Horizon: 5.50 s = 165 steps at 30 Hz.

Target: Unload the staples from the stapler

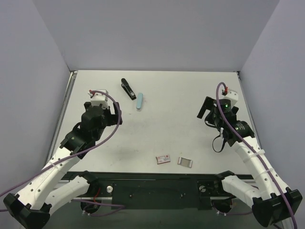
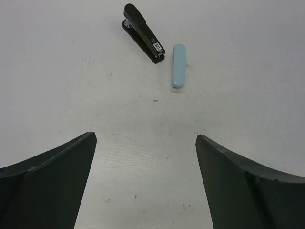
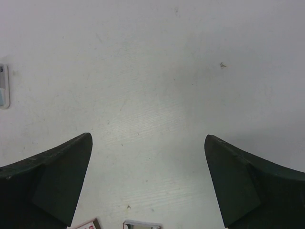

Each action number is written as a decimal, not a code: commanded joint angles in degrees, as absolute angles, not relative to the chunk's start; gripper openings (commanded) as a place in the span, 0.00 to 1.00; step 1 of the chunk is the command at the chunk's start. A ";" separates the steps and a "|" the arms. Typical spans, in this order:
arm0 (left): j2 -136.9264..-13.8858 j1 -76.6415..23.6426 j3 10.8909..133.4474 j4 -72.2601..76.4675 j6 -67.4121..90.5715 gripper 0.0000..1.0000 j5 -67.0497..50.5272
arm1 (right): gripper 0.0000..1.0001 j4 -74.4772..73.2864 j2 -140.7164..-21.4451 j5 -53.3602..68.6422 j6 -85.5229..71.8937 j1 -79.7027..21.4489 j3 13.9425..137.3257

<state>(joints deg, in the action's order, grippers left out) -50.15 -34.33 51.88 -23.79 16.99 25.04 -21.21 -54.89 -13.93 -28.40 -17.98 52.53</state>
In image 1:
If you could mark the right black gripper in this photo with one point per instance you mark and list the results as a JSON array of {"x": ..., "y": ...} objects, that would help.
[{"x": 206, "y": 106}]

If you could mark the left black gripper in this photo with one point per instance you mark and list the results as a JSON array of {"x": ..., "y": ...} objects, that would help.
[{"x": 115, "y": 112}]

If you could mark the black stapler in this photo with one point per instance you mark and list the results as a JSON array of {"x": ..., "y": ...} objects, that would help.
[{"x": 127, "y": 89}]

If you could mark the light blue stapler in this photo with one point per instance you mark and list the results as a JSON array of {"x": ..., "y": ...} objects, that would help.
[{"x": 139, "y": 101}]

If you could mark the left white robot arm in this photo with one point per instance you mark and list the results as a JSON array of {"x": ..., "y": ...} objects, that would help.
[{"x": 33, "y": 205}]

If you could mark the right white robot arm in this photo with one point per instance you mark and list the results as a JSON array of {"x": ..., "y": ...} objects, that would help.
[{"x": 272, "y": 200}]

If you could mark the open staple box tray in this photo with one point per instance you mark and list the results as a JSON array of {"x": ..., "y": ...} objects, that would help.
[{"x": 185, "y": 162}]

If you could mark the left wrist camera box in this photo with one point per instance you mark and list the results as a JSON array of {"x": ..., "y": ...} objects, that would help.
[{"x": 98, "y": 99}]

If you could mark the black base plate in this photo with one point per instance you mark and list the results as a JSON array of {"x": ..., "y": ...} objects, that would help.
[{"x": 158, "y": 191}]

